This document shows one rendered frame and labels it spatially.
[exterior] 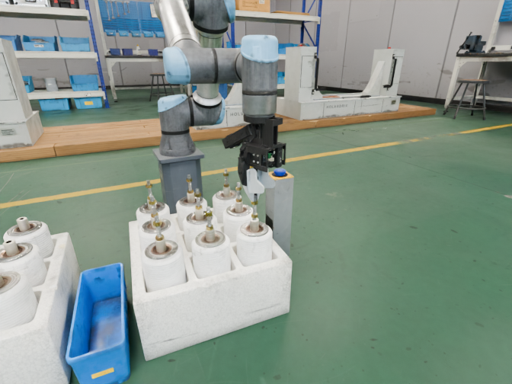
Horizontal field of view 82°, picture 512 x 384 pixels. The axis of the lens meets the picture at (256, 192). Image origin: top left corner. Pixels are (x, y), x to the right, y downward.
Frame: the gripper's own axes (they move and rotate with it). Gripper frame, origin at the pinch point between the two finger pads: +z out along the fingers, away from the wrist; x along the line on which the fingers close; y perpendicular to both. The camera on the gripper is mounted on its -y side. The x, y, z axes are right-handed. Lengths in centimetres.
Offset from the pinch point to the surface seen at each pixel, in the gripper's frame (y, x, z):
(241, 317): 4.5, -9.9, 30.6
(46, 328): -14, -46, 17
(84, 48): -447, 149, -47
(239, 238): -0.3, -4.8, 10.6
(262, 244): 5.1, -2.1, 11.8
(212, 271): -1.1, -13.8, 16.2
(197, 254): -4.2, -15.3, 11.6
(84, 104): -455, 134, 29
